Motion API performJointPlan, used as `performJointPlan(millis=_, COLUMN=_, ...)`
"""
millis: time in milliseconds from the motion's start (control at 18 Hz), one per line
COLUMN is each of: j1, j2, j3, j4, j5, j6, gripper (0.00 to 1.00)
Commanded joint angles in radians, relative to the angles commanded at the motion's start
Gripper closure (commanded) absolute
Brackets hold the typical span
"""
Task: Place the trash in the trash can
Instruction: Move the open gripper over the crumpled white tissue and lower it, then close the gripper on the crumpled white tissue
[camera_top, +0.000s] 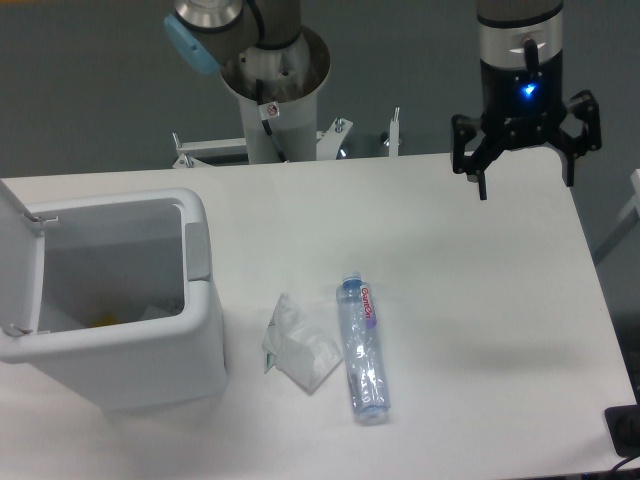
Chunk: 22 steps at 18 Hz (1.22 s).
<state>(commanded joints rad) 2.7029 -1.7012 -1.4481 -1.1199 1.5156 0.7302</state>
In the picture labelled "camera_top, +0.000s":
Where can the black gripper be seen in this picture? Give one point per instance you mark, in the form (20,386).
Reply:
(517,107)

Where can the clear plastic water bottle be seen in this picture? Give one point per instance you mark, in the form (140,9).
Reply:
(362,351)

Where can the white plastic bag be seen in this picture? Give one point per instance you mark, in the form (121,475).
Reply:
(303,352)

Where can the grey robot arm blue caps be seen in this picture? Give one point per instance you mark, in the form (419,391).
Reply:
(210,34)

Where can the white plastic trash can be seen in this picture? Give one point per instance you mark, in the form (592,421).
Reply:
(146,257)

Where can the yellow item inside trash can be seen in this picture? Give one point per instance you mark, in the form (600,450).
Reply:
(108,319)

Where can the white furniture leg at right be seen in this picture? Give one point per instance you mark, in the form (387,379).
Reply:
(626,219)

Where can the black device at table corner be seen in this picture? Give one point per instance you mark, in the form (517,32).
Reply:
(623,425)

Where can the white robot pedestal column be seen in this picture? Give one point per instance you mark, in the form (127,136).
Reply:
(277,92)

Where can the white metal base frame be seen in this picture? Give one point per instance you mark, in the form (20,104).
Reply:
(329,145)

